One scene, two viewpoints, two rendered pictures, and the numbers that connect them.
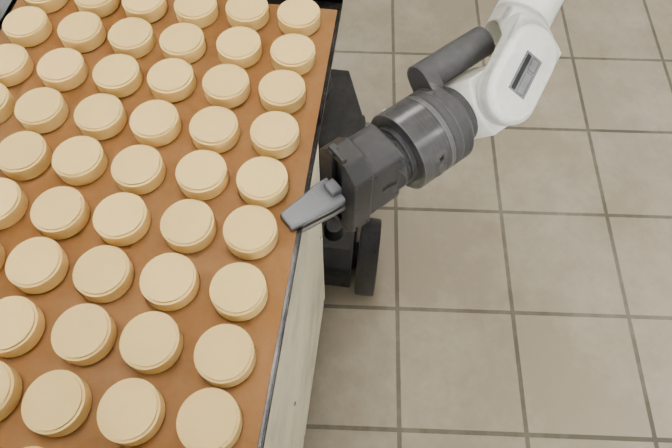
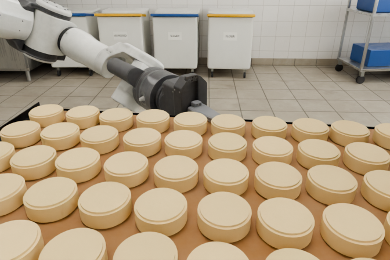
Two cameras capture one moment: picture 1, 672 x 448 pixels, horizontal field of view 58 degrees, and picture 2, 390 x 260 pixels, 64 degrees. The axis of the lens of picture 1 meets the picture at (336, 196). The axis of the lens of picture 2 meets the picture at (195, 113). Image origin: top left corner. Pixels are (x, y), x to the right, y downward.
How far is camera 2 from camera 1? 65 cm
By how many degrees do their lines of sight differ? 69
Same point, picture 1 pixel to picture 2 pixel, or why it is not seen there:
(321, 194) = (199, 108)
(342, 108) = not seen: outside the picture
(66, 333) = (338, 183)
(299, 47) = (83, 109)
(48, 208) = (226, 212)
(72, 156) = (162, 205)
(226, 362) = (316, 123)
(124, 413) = (371, 152)
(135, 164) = (176, 166)
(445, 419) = not seen: outside the picture
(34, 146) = (142, 239)
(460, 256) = not seen: outside the picture
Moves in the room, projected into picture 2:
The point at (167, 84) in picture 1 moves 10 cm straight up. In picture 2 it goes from (90, 157) to (76, 75)
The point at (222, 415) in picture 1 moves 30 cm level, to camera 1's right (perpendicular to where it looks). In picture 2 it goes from (345, 123) to (288, 65)
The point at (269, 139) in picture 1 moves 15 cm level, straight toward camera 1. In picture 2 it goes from (161, 116) to (256, 109)
